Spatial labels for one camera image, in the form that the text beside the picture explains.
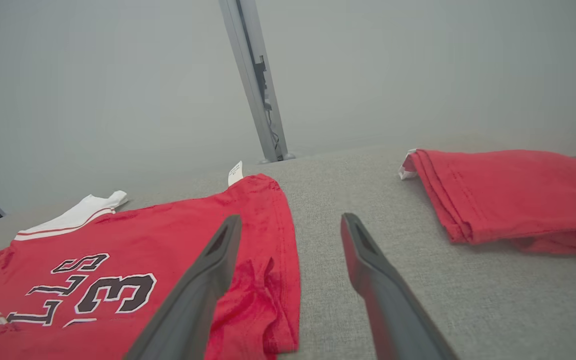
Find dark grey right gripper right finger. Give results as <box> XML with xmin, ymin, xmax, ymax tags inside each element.
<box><xmin>340</xmin><ymin>212</ymin><xmax>461</xmax><ymax>360</ymax></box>

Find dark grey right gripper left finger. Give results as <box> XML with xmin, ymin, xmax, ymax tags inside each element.
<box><xmin>123</xmin><ymin>214</ymin><xmax>243</xmax><ymax>360</ymax></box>

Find red Bulls jersey shirt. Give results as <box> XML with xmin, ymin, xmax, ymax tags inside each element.
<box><xmin>0</xmin><ymin>160</ymin><xmax>303</xmax><ymax>360</ymax></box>

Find red shorts with white hem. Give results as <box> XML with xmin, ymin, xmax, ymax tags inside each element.
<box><xmin>398</xmin><ymin>148</ymin><xmax>576</xmax><ymax>256</ymax></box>

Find grey partition post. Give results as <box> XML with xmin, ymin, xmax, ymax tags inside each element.
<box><xmin>218</xmin><ymin>0</ymin><xmax>296</xmax><ymax>165</ymax></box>

